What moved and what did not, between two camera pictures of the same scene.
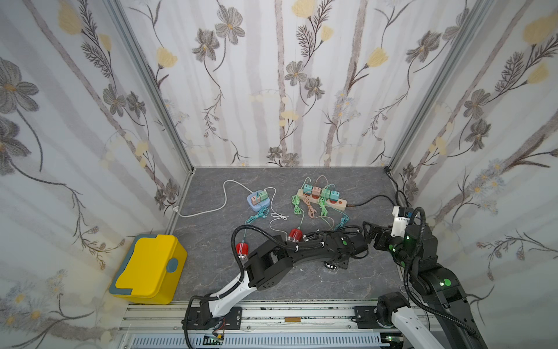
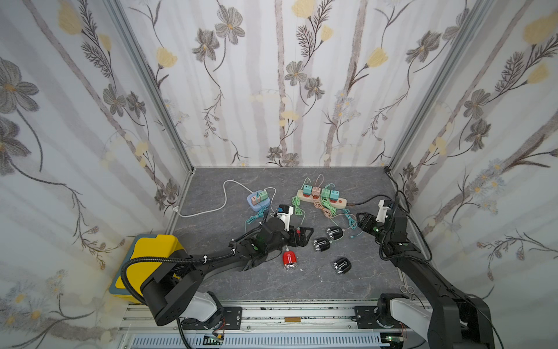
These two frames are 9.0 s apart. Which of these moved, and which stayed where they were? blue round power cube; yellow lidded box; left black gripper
Moved: left black gripper
Stayed: blue round power cube; yellow lidded box
